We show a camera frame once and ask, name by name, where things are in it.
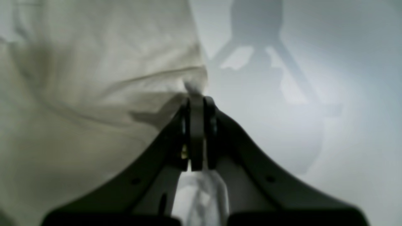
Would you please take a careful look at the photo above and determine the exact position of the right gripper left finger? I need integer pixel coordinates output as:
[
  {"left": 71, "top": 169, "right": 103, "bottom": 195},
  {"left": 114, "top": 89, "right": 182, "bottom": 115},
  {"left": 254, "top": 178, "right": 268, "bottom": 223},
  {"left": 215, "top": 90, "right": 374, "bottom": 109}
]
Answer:
[{"left": 42, "top": 96, "right": 204, "bottom": 226}]

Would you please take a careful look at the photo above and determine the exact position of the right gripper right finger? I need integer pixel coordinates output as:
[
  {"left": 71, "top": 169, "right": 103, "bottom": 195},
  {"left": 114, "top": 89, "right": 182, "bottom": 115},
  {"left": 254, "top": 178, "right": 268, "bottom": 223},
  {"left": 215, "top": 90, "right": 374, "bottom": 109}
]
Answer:
[{"left": 204, "top": 96, "right": 368, "bottom": 226}]

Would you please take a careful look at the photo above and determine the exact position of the beige T-shirt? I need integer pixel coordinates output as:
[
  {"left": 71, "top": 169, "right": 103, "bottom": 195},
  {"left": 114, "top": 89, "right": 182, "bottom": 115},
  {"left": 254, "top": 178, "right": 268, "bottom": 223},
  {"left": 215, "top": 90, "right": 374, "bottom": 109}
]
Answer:
[{"left": 0, "top": 0, "right": 230, "bottom": 226}]

